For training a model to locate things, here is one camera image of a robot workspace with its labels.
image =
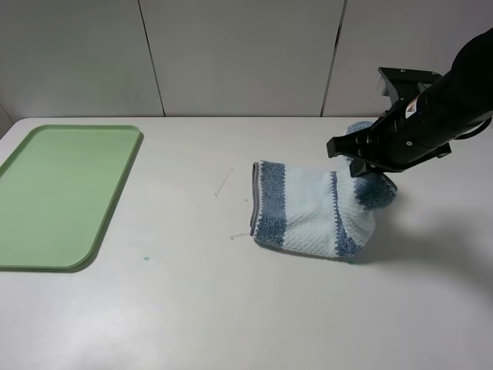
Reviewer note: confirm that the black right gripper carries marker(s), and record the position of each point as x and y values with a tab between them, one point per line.
366	144

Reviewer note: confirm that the blue white striped towel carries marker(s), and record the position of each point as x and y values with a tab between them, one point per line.
316	213

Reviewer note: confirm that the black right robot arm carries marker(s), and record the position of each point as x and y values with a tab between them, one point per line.
428	111

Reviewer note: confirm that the green plastic tray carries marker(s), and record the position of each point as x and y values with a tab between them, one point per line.
59	188

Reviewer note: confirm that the short white tape strip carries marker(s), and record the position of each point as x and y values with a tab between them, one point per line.
235	236

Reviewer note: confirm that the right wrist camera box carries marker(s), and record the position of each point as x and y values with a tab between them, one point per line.
398	84

